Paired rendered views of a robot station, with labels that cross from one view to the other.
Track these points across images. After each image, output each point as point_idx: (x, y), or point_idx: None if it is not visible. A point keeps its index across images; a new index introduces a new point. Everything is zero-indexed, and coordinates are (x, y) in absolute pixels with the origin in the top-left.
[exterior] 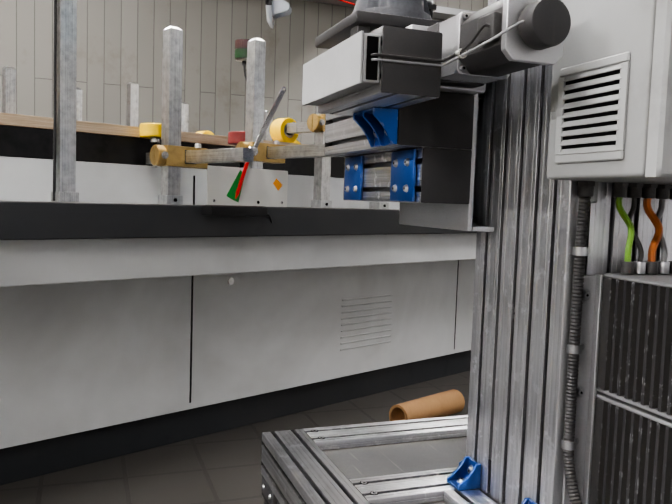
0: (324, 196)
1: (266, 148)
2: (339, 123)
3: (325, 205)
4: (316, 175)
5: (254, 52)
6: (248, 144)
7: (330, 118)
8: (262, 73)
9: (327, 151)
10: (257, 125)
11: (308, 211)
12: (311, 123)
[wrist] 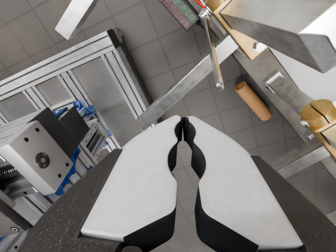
0: (271, 87)
1: (228, 33)
2: (6, 128)
3: (266, 85)
4: (286, 86)
5: (277, 25)
6: (213, 6)
7: (19, 124)
8: (267, 42)
9: (40, 110)
10: (230, 21)
11: (242, 68)
12: (316, 107)
